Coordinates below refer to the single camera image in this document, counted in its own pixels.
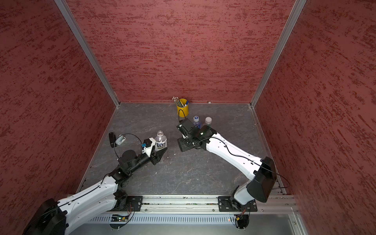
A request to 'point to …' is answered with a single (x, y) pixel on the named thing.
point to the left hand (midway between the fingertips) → (163, 147)
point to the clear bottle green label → (208, 125)
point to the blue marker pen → (187, 102)
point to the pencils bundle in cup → (176, 100)
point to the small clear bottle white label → (161, 141)
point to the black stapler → (112, 139)
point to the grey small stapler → (120, 140)
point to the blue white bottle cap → (196, 118)
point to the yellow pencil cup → (186, 109)
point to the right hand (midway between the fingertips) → (185, 146)
